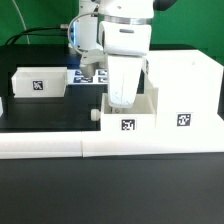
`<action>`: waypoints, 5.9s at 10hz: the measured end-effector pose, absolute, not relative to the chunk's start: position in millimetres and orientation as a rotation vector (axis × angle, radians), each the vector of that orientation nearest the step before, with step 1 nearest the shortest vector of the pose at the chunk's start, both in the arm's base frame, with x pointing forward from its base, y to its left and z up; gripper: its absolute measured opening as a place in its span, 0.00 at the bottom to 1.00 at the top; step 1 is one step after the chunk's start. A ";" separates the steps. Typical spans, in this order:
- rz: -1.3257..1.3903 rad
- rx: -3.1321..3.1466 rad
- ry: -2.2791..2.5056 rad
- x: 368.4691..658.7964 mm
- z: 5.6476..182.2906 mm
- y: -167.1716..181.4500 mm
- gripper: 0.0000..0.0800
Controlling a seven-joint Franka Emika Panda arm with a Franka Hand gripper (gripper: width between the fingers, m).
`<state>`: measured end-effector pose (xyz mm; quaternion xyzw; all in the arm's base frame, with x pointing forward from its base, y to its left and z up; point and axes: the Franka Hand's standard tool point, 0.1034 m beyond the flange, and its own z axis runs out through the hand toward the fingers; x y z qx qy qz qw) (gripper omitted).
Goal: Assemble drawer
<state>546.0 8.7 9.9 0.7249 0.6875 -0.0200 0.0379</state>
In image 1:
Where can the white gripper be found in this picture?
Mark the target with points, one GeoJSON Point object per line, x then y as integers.
{"type": "Point", "coordinates": [124, 48]}

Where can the white front drawer box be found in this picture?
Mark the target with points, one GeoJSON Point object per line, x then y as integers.
{"type": "Point", "coordinates": [140, 117]}

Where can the white drawer box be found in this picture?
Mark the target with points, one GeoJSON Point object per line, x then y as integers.
{"type": "Point", "coordinates": [37, 82]}
{"type": "Point", "coordinates": [140, 117]}

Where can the white drawer cabinet frame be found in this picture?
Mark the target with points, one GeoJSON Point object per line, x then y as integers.
{"type": "Point", "coordinates": [186, 87]}

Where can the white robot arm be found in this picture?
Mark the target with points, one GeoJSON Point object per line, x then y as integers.
{"type": "Point", "coordinates": [83, 29]}

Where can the white rear drawer box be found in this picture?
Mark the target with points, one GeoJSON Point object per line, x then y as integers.
{"type": "Point", "coordinates": [37, 82]}

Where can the white L-shaped fence wall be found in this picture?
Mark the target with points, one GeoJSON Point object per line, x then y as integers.
{"type": "Point", "coordinates": [16, 144]}

